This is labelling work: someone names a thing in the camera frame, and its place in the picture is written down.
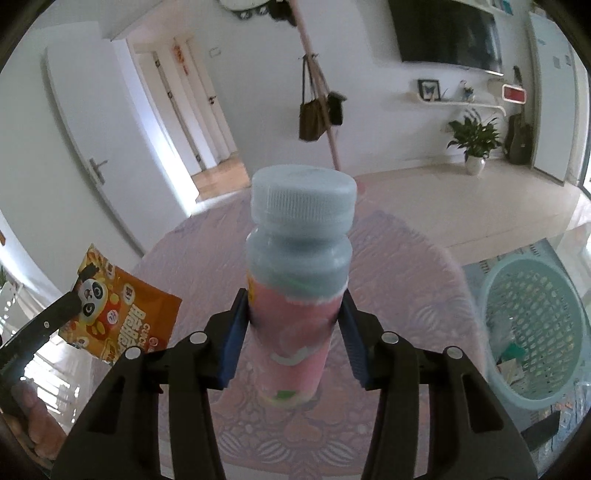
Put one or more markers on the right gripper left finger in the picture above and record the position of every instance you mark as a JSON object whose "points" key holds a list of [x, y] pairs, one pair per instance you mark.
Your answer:
{"points": [[116, 436]]}

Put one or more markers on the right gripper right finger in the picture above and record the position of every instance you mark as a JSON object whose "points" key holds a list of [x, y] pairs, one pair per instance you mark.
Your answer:
{"points": [[471, 434]]}

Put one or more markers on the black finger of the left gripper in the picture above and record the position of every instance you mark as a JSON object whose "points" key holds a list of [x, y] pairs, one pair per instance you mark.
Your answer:
{"points": [[20, 349]]}

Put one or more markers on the orange snack bag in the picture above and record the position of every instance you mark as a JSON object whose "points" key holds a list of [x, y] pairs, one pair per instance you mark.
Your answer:
{"points": [[119, 311]]}

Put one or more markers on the pink yogurt bottle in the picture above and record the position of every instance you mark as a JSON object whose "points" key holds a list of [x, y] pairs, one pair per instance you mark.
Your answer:
{"points": [[297, 260]]}

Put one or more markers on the person's left hand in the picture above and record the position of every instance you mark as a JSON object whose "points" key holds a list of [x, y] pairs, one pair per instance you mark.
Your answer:
{"points": [[45, 433]]}

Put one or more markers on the light blue laundry basket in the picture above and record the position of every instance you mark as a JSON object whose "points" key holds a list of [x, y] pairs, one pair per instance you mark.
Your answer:
{"points": [[536, 328]]}

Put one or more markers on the white interior door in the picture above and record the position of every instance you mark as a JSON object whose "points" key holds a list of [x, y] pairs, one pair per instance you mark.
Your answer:
{"points": [[110, 140]]}

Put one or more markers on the black guitar case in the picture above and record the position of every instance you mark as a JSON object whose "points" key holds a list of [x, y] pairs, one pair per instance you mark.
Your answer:
{"points": [[518, 146]]}

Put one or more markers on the potted green plant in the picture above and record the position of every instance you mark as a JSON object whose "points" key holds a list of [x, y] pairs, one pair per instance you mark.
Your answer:
{"points": [[476, 138]]}

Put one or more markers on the brown hanging bag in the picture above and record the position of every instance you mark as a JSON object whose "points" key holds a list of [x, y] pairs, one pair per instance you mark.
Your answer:
{"points": [[313, 111]]}

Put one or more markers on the black hanging bag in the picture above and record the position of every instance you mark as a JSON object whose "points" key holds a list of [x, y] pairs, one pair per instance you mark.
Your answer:
{"points": [[336, 113]]}

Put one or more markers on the white tall cabinet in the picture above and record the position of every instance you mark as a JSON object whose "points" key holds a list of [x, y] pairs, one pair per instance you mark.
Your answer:
{"points": [[555, 87]]}

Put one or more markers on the pink coat stand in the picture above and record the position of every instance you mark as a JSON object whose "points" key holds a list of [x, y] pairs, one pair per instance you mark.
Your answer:
{"points": [[316, 75]]}

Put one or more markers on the white curved wall shelf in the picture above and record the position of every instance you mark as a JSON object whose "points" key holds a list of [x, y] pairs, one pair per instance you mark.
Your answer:
{"points": [[416, 97]]}

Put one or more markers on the red white wall cube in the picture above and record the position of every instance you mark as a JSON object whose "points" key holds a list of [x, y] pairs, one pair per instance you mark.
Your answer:
{"points": [[514, 94]]}

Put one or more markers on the black picture frame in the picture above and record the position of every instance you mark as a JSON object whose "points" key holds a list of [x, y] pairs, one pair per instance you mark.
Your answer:
{"points": [[429, 90]]}

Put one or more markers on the wall-mounted black television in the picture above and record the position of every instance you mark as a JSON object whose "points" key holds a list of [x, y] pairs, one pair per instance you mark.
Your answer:
{"points": [[447, 32]]}

